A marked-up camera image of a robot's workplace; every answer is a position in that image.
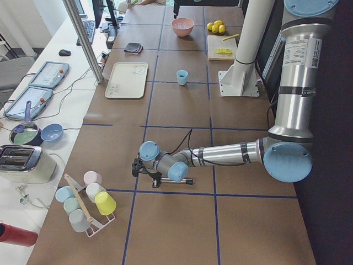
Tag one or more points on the far teach pendant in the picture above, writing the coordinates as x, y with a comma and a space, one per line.
50, 75

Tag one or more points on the blue cup on rack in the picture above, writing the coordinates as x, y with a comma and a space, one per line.
64, 193

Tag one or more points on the aluminium frame post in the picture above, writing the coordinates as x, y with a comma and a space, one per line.
73, 14

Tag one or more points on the yellow cup on rack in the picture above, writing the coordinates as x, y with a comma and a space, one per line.
105, 203

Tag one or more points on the steel muddler black tip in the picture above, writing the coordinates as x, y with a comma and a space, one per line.
188, 181

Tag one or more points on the green cup on rack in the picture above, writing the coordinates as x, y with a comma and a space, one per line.
70, 205

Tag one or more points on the light blue plastic cup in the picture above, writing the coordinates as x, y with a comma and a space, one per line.
182, 76

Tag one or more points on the blue saucepan with handle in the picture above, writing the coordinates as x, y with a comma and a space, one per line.
26, 133

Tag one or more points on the whole lemon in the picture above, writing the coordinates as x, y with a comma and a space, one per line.
209, 26
222, 29
215, 29

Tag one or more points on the white wire cup rack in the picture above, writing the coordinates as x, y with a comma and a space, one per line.
95, 225

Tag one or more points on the teach pendant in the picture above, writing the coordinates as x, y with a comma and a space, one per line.
50, 75
39, 98

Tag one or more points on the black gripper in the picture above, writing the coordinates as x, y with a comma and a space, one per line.
176, 6
151, 175

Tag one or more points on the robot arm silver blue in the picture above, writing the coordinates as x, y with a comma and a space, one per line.
285, 152

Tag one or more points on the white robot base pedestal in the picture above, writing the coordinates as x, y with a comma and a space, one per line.
240, 79

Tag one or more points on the white cup on rack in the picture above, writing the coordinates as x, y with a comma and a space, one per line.
93, 189

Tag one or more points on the lemon slices row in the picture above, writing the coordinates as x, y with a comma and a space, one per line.
223, 51

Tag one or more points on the black computer mouse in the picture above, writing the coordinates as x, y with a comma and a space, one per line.
64, 53

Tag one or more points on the near teach pendant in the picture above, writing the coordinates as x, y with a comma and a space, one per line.
39, 98

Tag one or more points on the grey folded cloth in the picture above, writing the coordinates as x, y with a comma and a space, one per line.
133, 48

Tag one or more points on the black monitor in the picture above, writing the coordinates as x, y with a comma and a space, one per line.
98, 10

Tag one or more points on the red bottle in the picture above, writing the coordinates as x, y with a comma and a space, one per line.
17, 236

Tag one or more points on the black keyboard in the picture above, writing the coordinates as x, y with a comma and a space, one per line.
89, 27

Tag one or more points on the pink bowl of ice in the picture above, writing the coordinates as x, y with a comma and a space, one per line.
182, 27

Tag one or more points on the cream steel toaster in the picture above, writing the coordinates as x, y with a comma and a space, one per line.
26, 164

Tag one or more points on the wooden cutting board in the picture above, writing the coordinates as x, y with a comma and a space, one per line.
214, 42

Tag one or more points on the cream bear tray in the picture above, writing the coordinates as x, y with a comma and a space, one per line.
127, 80

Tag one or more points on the yellow plastic knife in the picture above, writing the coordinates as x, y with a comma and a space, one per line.
230, 37

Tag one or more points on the blue bowl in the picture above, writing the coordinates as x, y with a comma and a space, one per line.
52, 133

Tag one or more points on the grey cup on rack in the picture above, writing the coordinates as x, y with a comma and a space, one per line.
78, 221

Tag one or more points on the pink cup on rack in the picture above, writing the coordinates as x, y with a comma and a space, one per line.
92, 177

